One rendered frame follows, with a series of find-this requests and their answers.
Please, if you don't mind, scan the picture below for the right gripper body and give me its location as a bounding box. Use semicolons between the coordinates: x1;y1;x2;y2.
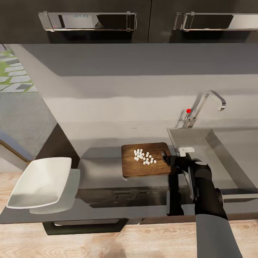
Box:
169;154;191;170

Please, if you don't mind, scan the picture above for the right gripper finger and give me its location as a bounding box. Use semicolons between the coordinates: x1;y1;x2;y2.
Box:
163;156;169;163

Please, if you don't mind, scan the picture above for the cutting board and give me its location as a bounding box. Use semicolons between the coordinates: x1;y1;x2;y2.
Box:
121;142;177;177

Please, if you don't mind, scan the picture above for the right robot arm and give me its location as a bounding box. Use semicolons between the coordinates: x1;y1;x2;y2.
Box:
163;147;243;258

